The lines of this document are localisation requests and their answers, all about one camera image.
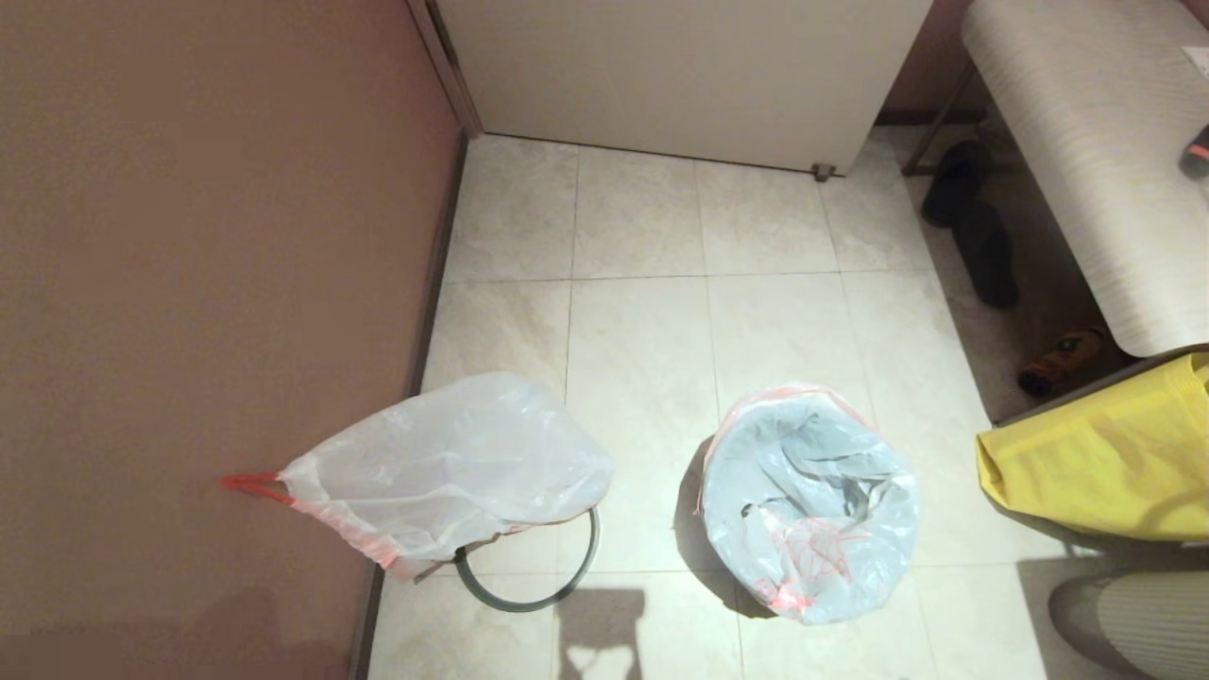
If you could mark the white bin liner bag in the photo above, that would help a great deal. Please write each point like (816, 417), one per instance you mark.
(812, 491)

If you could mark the yellow fabric bag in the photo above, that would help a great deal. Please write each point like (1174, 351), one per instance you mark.
(1115, 463)

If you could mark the white door panel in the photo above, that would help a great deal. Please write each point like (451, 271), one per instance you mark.
(680, 76)

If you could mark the small metal door stopper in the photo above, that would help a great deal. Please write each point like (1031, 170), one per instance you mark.
(824, 171)

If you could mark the black slipper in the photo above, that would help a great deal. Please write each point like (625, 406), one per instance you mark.
(987, 260)
(954, 179)

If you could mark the metal bench leg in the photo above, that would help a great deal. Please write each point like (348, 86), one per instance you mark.
(937, 121)

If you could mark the orange drink bottle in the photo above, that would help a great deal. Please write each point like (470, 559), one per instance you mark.
(1063, 359)

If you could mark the wood-grain bench top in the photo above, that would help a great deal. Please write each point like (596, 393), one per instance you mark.
(1105, 170)

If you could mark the white pleated round stool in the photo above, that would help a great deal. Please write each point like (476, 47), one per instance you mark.
(1152, 628)

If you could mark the red and black item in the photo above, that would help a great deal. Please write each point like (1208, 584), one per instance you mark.
(1198, 156)

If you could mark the white paper sheet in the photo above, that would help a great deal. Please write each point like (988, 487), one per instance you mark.
(1201, 59)

